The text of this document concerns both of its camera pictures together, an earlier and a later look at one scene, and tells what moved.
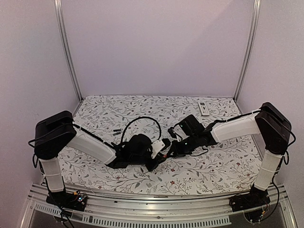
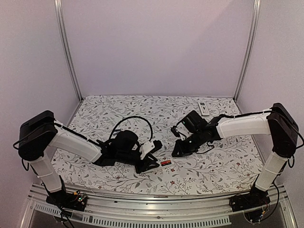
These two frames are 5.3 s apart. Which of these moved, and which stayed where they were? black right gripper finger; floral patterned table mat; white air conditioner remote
Moved: black right gripper finger
Stayed: white air conditioner remote; floral patterned table mat
